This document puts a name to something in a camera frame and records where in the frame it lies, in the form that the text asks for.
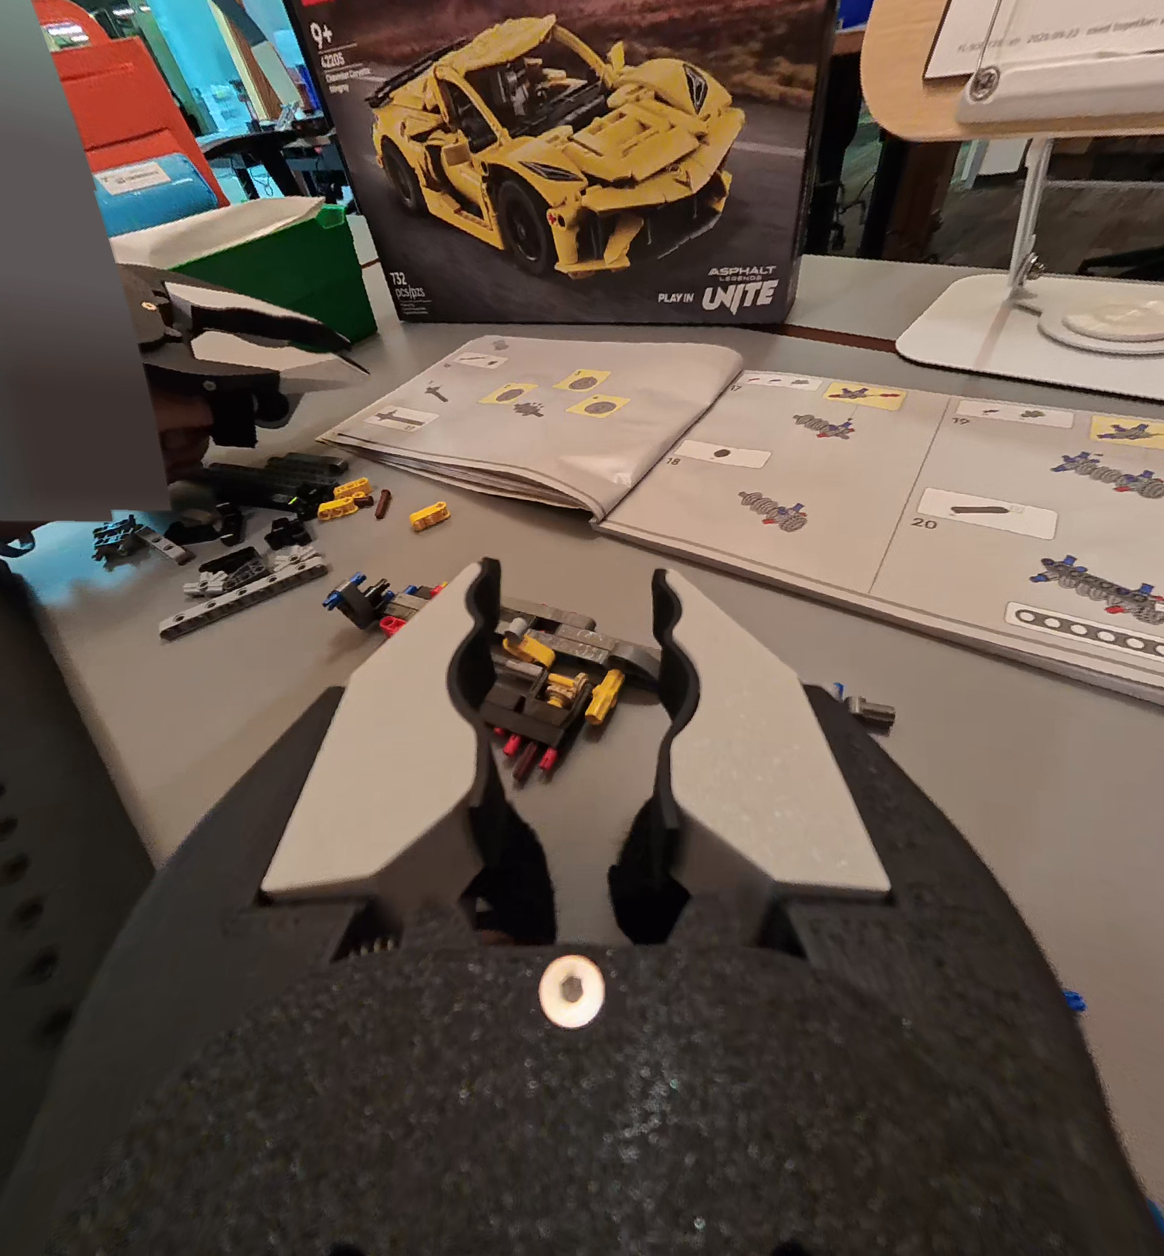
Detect light wooden side table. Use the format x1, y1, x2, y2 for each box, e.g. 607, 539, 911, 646
860, 0, 1164, 164

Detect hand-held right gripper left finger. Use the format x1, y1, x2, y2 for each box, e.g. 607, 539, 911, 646
257, 558, 502, 918

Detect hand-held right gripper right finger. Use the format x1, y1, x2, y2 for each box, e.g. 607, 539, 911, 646
650, 567, 892, 914

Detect printed instruction sheet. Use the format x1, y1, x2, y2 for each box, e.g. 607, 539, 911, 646
922, 0, 1164, 85

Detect person's left hand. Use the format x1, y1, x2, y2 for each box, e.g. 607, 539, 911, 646
150, 393, 217, 492

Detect light blue package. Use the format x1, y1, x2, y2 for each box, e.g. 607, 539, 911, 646
91, 148, 223, 232

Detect pile of lego pieces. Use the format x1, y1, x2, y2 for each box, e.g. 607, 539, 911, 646
91, 452, 396, 641

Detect small black blue lego assembly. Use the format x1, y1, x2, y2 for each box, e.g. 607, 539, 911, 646
324, 574, 396, 631

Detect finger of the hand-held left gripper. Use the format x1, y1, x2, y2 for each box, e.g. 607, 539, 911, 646
162, 276, 355, 353
188, 334, 373, 394

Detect yellow car lego box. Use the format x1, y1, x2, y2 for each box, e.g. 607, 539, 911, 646
281, 0, 837, 326

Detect green plastic bin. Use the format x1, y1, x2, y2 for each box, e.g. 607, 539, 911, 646
109, 196, 379, 345

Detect partly built lego chassis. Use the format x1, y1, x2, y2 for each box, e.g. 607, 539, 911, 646
382, 581, 663, 787

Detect lego instruction booklet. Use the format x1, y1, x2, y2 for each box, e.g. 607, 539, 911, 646
316, 334, 1164, 717

